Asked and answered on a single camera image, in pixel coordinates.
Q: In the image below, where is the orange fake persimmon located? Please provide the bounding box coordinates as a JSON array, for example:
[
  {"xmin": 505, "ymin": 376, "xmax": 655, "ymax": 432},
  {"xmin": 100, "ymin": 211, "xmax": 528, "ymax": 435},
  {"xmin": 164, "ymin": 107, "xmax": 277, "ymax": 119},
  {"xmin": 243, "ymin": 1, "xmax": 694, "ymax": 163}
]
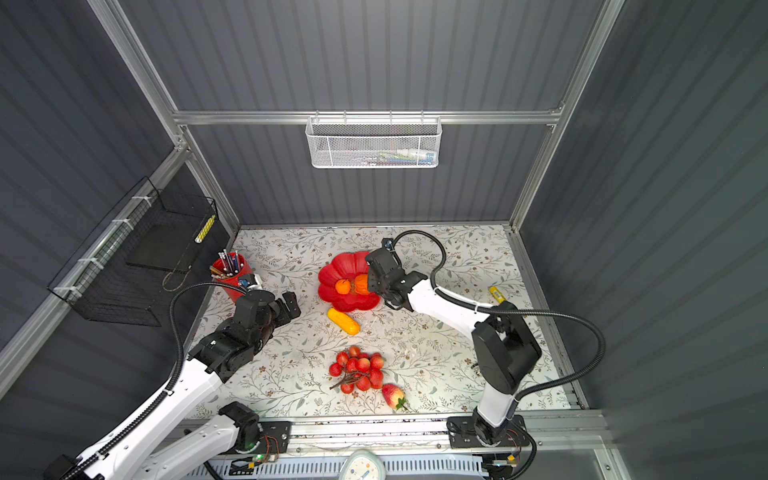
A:
[{"xmin": 353, "ymin": 274, "xmax": 370, "ymax": 296}]

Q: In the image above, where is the small fake orange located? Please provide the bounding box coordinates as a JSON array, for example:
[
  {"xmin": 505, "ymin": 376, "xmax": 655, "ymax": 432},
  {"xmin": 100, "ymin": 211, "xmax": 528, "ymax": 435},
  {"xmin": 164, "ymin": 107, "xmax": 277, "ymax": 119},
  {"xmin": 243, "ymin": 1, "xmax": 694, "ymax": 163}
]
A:
[{"xmin": 334, "ymin": 279, "xmax": 352, "ymax": 295}]

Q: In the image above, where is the yellow fake corn cob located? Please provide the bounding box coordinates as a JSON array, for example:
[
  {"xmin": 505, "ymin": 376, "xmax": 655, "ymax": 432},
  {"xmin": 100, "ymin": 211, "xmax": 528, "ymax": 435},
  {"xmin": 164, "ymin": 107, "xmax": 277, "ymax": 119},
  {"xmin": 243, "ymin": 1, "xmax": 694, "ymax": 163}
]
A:
[{"xmin": 327, "ymin": 308, "xmax": 360, "ymax": 336}]

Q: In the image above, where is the red fake grape bunch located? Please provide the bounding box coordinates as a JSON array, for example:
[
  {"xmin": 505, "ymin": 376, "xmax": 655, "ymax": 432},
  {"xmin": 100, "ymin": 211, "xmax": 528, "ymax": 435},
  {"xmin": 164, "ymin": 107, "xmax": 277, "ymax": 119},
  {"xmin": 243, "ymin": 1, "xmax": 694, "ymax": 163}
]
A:
[{"xmin": 328, "ymin": 346, "xmax": 386, "ymax": 395}]

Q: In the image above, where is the red fake strawberry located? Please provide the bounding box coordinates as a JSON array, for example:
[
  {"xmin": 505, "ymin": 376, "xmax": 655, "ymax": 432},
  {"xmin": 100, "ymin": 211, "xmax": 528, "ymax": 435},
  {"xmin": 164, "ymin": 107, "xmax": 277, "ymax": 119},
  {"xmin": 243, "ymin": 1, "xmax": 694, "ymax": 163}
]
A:
[{"xmin": 381, "ymin": 383, "xmax": 408, "ymax": 411}]

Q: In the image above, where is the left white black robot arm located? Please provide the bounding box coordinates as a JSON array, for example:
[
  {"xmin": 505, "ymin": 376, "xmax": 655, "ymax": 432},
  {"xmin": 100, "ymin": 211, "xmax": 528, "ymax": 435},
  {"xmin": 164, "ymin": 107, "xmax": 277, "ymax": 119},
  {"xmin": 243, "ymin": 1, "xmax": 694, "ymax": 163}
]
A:
[{"xmin": 43, "ymin": 286, "xmax": 301, "ymax": 479}]

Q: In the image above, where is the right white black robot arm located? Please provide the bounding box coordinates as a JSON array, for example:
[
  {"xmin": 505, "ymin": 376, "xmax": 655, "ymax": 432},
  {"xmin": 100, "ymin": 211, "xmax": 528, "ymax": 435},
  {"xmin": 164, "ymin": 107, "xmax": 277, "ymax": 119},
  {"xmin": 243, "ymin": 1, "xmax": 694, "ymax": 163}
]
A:
[{"xmin": 366, "ymin": 230, "xmax": 607, "ymax": 446}]

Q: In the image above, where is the red flower-shaped fruit bowl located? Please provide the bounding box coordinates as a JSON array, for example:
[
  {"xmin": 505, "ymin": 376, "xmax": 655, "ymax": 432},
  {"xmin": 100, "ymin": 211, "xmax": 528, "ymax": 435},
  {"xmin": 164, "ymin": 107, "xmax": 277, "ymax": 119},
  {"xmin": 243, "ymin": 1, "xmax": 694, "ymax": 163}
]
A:
[{"xmin": 318, "ymin": 251, "xmax": 380, "ymax": 313}]

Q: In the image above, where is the red pen cup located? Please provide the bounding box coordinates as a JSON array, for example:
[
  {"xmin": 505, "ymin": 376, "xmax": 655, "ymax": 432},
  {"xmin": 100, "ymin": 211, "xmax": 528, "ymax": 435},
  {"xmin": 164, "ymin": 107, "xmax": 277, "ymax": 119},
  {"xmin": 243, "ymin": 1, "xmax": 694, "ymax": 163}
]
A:
[{"xmin": 209, "ymin": 250, "xmax": 253, "ymax": 303}]

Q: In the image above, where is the floral table mat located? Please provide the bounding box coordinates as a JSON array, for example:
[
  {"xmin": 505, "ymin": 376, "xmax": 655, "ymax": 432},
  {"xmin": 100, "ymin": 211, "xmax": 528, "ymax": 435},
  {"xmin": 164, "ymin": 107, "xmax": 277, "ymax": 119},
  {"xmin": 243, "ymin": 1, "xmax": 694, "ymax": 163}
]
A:
[{"xmin": 179, "ymin": 224, "xmax": 574, "ymax": 421}]

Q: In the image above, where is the white round timer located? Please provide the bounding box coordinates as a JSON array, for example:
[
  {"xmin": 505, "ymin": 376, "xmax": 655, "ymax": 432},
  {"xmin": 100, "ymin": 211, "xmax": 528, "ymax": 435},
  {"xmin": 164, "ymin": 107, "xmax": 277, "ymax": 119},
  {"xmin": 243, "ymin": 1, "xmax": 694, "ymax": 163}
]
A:
[{"xmin": 338, "ymin": 450, "xmax": 387, "ymax": 480}]

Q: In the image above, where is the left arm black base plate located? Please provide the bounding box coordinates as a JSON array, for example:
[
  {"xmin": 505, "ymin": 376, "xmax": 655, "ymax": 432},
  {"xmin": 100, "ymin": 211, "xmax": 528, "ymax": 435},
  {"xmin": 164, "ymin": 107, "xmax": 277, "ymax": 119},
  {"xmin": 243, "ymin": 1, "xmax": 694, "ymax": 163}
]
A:
[{"xmin": 232, "ymin": 421, "xmax": 293, "ymax": 464}]

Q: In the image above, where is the black wire wall basket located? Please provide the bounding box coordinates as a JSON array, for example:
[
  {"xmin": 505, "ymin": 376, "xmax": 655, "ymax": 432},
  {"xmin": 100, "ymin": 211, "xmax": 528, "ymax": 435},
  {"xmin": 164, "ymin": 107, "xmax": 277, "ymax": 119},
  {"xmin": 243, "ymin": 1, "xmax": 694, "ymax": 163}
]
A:
[{"xmin": 48, "ymin": 181, "xmax": 218, "ymax": 327}]

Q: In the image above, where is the white wire mesh basket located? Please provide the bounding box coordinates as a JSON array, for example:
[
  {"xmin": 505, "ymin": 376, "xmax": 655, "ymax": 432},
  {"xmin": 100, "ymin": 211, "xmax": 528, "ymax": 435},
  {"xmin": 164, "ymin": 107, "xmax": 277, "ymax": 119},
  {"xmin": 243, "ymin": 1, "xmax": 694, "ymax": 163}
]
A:
[{"xmin": 305, "ymin": 113, "xmax": 443, "ymax": 169}]

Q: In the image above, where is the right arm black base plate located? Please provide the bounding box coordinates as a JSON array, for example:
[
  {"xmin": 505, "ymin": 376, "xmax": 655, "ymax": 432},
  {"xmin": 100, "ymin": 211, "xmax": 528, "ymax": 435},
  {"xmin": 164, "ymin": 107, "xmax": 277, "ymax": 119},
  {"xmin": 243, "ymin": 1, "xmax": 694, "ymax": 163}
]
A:
[{"xmin": 446, "ymin": 415, "xmax": 531, "ymax": 450}]

